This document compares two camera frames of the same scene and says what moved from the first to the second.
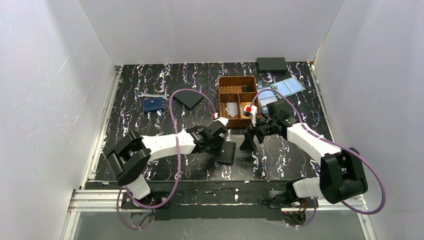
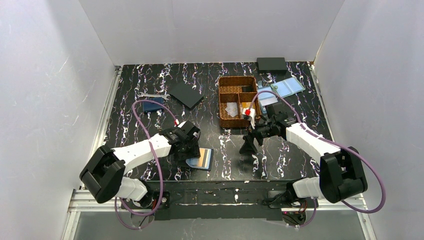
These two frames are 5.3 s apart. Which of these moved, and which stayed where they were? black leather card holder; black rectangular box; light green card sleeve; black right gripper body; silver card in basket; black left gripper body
Moved: black left gripper body; black leather card holder
Stayed: light green card sleeve; black right gripper body; silver card in basket; black rectangular box
